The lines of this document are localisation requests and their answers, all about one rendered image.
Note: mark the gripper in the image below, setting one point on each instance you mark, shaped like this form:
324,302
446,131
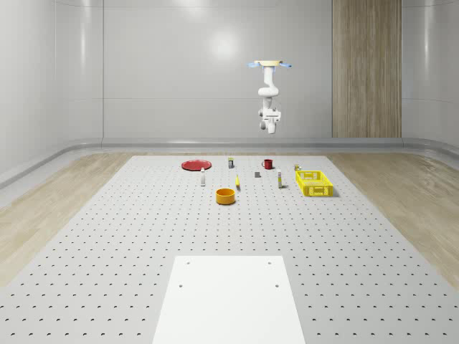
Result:
273,115

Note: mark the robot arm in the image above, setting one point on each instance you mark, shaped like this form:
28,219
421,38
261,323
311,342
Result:
268,91

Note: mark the red mug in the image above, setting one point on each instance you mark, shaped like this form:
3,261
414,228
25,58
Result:
268,164

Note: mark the white and yellow box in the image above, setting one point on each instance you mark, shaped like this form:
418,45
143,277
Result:
279,179

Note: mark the dark flat-sided can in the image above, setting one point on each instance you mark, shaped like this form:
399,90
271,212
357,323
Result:
231,163

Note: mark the banana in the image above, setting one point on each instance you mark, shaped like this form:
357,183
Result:
237,182

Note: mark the yellow basket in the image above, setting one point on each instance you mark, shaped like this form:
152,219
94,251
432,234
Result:
305,186

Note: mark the red plate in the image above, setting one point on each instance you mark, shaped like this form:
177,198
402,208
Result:
196,165

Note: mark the small white bottle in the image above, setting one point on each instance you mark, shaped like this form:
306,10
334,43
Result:
203,179

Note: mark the yellow bowl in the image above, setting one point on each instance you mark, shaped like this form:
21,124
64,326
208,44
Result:
225,198

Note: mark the white board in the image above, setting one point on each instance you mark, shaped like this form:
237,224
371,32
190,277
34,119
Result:
229,304

